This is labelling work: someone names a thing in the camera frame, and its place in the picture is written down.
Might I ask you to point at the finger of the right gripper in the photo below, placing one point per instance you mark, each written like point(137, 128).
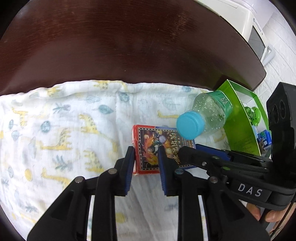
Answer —
point(233, 156)
point(251, 172)

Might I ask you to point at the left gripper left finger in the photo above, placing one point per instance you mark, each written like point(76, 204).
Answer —
point(67, 217)

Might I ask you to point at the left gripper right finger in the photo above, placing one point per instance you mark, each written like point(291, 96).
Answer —
point(226, 217)

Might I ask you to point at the blue plastic square box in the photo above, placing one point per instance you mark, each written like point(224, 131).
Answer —
point(264, 138)

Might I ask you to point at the red playing card box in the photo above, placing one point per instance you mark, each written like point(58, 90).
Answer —
point(147, 140)

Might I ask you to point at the green open cardboard box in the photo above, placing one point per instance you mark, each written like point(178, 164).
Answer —
point(238, 127)

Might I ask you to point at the clear bottle green label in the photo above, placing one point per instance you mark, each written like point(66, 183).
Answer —
point(208, 114)

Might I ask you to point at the white appliance with screen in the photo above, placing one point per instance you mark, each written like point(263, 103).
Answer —
point(249, 19)

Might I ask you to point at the dark brown headboard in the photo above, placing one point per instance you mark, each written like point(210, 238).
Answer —
point(174, 42)

